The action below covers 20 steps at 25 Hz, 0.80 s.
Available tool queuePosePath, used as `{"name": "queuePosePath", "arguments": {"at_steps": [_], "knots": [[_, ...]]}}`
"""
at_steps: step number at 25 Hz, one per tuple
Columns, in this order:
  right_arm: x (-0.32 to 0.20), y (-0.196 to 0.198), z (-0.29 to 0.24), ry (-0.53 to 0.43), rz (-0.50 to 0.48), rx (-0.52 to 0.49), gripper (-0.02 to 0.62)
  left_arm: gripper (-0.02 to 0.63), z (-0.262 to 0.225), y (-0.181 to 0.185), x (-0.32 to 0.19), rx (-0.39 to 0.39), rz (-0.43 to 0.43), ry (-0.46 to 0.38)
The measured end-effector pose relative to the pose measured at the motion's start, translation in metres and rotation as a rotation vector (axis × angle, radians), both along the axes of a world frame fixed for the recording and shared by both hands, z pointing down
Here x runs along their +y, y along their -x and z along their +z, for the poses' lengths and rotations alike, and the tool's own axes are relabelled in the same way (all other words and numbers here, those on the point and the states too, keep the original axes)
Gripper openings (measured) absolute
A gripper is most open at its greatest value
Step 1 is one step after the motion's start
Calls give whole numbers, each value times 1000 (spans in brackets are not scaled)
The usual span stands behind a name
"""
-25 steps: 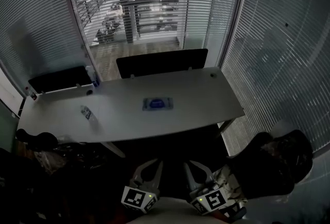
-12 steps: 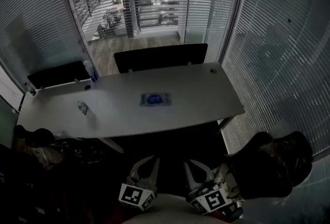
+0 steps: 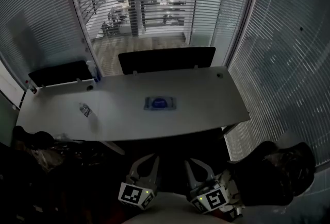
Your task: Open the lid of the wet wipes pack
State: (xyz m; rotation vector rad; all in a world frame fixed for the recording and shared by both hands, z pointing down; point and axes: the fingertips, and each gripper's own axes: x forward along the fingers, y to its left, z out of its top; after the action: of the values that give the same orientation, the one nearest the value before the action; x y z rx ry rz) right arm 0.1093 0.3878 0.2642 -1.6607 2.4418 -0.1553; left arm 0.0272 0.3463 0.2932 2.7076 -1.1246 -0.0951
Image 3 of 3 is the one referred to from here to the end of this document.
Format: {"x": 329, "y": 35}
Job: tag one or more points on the white desk leg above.
{"x": 113, "y": 147}

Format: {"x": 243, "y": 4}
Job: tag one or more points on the black bag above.
{"x": 31, "y": 138}

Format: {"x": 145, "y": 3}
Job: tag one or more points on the small black desk divider panel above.
{"x": 60, "y": 73}

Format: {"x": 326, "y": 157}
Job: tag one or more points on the blue wet wipes pack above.
{"x": 147, "y": 103}

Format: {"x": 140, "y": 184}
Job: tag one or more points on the white venetian window blind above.
{"x": 159, "y": 1}

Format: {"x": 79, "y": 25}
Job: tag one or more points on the large black desk divider panel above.
{"x": 167, "y": 60}

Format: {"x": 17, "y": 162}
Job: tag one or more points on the clear plastic water bottle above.
{"x": 85, "y": 110}

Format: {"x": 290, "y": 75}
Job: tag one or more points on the small red object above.
{"x": 33, "y": 90}

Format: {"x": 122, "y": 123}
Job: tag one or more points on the blue oval wipes pack lid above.
{"x": 158, "y": 103}

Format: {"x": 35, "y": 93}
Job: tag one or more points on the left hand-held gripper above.
{"x": 136, "y": 193}

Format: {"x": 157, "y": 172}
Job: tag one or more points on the black office chair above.
{"x": 273, "y": 174}

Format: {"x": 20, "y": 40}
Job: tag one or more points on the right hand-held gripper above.
{"x": 210, "y": 198}

